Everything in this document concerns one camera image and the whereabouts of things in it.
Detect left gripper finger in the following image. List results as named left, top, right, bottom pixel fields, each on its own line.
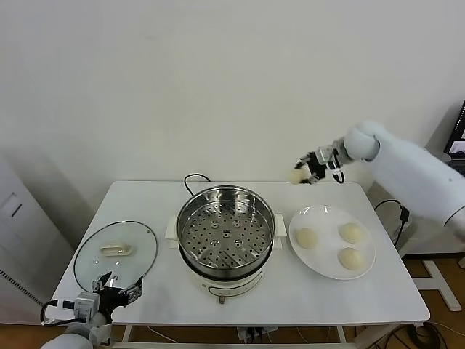
left=121, top=276, right=145, bottom=303
left=90, top=270, right=114, bottom=293

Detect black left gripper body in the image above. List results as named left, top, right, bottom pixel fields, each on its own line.
left=97, top=286, right=131, bottom=316

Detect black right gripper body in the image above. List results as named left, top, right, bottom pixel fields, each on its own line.
left=307, top=153, right=331, bottom=180

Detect white steamed baozi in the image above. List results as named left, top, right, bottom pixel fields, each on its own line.
left=287, top=167, right=309, bottom=185
left=296, top=228, right=320, bottom=251
left=339, top=222, right=365, bottom=244
left=337, top=247, right=365, bottom=272

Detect glass lid with cream handle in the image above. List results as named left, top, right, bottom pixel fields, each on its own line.
left=73, top=220, right=160, bottom=292

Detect stainless steel steamer basket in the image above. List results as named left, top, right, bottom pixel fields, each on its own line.
left=166, top=185, right=286, bottom=274

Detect white round plate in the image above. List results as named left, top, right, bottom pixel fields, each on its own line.
left=288, top=204, right=377, bottom=281

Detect white cabinet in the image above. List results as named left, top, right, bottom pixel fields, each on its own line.
left=0, top=156, right=76, bottom=324

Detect cream electric cooker base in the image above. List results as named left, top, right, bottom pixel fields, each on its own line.
left=169, top=238, right=285, bottom=305

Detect white power strip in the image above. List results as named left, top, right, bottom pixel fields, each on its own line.
left=238, top=326, right=278, bottom=343

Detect black laptop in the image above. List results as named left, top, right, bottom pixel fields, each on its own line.
left=443, top=100, right=465, bottom=159

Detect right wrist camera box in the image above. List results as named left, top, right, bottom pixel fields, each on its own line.
left=314, top=144, right=338, bottom=163

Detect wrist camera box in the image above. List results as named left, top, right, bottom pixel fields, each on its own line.
left=74, top=292, right=101, bottom=324
left=314, top=144, right=338, bottom=163

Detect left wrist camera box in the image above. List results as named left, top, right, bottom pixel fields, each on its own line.
left=74, top=292, right=101, bottom=324

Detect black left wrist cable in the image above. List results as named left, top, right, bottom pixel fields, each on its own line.
left=39, top=298, right=79, bottom=327

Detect black cooker power cable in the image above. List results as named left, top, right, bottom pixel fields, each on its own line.
left=184, top=173, right=212, bottom=200

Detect white table frame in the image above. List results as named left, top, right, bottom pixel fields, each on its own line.
left=115, top=324, right=349, bottom=349

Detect black floor cables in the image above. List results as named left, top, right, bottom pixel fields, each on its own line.
left=384, top=322, right=450, bottom=349

